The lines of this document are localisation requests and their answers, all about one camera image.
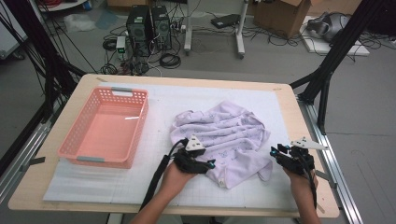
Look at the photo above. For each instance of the open cardboard box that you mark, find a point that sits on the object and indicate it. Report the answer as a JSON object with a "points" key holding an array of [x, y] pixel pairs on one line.
{"points": [[280, 15]]}

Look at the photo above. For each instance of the aluminium rail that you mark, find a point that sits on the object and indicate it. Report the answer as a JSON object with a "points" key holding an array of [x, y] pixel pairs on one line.
{"points": [[343, 199], [34, 137]]}

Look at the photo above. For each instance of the flat cardboard box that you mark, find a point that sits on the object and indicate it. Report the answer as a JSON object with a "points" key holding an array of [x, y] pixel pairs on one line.
{"points": [[124, 3]]}

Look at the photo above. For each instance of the clear plastic bag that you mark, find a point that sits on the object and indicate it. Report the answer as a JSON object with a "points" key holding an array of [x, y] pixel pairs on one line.
{"points": [[79, 23]]}

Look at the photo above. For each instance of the white cabinet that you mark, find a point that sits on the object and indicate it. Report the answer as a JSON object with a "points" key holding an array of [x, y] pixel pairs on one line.
{"points": [[9, 37]]}

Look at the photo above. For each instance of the grey plastic device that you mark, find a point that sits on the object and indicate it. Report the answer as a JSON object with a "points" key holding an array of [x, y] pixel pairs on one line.
{"points": [[327, 26]]}

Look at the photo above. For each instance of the black computer tower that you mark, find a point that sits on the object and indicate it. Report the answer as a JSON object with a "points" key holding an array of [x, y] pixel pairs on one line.
{"points": [[138, 31], [161, 28]]}

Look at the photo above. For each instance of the black frame strut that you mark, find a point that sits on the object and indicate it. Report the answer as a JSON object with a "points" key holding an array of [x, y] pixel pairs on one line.
{"points": [[40, 46], [342, 40]]}

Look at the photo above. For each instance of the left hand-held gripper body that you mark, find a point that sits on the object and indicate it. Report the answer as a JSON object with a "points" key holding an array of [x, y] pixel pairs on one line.
{"points": [[186, 158]]}

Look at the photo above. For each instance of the black flat box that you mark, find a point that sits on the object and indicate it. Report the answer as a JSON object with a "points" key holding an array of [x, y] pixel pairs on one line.
{"points": [[225, 20]]}

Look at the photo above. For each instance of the person's left hand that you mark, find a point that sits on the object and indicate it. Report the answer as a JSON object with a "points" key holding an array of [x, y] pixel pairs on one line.
{"points": [[174, 183]]}

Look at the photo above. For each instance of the round white table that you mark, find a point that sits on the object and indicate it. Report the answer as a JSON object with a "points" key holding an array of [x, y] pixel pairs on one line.
{"points": [[62, 6]]}

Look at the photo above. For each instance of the white grid mat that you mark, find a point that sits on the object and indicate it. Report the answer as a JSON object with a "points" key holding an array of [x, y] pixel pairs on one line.
{"points": [[193, 99]]}

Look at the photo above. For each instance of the white foam board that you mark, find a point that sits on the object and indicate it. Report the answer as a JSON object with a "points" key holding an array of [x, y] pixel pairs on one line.
{"points": [[314, 46]]}

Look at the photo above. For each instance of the large cardboard box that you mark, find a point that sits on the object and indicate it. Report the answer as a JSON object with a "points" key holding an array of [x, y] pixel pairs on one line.
{"points": [[336, 6]]}

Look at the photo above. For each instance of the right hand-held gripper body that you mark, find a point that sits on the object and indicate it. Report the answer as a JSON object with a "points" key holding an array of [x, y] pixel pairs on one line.
{"points": [[299, 161]]}

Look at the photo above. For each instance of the pink plastic basket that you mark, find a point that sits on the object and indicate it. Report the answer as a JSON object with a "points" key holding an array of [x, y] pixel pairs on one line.
{"points": [[106, 133]]}

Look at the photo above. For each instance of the grey metal bracket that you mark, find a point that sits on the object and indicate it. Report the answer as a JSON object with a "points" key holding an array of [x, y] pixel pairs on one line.
{"points": [[34, 161], [327, 179]]}

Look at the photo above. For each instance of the teal floor sheet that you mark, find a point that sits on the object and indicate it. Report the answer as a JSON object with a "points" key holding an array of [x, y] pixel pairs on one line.
{"points": [[107, 18]]}

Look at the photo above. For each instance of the person's right hand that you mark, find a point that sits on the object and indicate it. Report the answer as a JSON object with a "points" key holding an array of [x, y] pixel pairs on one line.
{"points": [[303, 185]]}

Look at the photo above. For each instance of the lilac printed blanket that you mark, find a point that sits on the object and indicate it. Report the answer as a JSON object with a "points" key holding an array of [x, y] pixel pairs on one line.
{"points": [[230, 130]]}

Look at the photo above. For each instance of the white power adapter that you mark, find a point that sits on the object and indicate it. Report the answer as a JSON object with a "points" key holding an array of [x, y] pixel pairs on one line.
{"points": [[120, 43]]}

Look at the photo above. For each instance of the white metal stand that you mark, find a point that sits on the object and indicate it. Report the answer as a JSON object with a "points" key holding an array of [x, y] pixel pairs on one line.
{"points": [[187, 31]]}

